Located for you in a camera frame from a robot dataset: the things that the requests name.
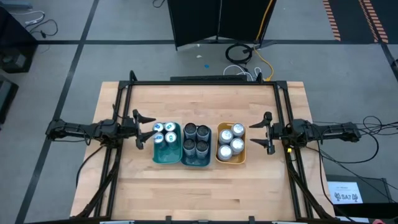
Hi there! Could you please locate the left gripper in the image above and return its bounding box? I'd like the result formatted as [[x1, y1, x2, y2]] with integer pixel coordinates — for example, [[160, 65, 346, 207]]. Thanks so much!
[[132, 108, 159, 151]]

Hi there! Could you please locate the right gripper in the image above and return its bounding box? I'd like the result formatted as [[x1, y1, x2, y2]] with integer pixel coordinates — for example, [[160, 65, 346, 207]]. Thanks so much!
[[248, 111, 277, 156]]

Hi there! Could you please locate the Spindrift lemon sparkling water can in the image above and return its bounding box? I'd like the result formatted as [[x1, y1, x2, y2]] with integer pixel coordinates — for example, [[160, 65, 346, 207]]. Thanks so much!
[[218, 129, 234, 146], [231, 123, 246, 138], [216, 144, 233, 162], [229, 137, 246, 156]]

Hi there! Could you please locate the yellow plastic bin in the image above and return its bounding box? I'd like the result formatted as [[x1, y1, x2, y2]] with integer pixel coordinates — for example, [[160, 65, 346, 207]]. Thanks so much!
[[215, 121, 248, 165]]

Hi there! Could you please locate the teal green plastic bin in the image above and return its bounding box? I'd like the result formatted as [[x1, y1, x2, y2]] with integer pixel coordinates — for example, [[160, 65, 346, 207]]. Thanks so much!
[[152, 121, 183, 165]]

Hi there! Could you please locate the dark blue plastic bin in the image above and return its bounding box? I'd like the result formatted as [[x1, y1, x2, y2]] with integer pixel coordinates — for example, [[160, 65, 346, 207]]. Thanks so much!
[[180, 123, 213, 167]]

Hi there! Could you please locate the white SA7 sign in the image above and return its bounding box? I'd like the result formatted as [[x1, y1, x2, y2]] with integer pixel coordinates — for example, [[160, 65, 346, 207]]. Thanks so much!
[[327, 181, 364, 205]]

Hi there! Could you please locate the black folding room divider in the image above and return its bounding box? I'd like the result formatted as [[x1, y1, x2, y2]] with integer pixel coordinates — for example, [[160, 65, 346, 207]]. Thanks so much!
[[167, 0, 277, 50]]

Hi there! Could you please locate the black cabinet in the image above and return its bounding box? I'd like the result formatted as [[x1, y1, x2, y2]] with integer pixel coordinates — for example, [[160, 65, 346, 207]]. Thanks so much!
[[325, 174, 398, 220]]

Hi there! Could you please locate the black case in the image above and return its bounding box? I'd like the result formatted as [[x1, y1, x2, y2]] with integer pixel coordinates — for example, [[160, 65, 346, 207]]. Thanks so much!
[[0, 76, 19, 125]]

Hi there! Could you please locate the black orange-striped floor mat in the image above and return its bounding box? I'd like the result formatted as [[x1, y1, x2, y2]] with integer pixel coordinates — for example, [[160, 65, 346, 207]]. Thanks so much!
[[322, 0, 398, 44]]

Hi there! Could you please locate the black desk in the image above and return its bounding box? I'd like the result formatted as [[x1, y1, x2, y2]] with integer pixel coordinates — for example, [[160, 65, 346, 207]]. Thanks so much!
[[0, 6, 39, 74]]

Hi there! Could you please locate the black metal table frame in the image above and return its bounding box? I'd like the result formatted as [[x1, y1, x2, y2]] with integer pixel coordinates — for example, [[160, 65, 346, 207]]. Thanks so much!
[[74, 70, 336, 220]]

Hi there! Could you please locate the coiled black cable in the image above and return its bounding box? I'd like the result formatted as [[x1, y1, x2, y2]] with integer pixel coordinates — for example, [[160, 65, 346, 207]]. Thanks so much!
[[224, 42, 253, 65]]

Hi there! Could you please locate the yellow cable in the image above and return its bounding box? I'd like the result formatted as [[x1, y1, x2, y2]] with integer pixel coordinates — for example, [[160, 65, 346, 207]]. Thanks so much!
[[253, 0, 274, 82]]

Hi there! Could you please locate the black cable bundle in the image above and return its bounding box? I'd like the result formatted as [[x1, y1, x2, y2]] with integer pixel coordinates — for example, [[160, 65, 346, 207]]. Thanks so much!
[[312, 115, 398, 203]]

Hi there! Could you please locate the black floor cable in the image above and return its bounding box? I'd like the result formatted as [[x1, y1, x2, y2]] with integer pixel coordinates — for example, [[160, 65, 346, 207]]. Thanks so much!
[[24, 18, 59, 40]]

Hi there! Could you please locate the white floor cable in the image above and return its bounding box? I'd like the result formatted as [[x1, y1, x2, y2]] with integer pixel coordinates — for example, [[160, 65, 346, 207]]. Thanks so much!
[[11, 10, 46, 26]]

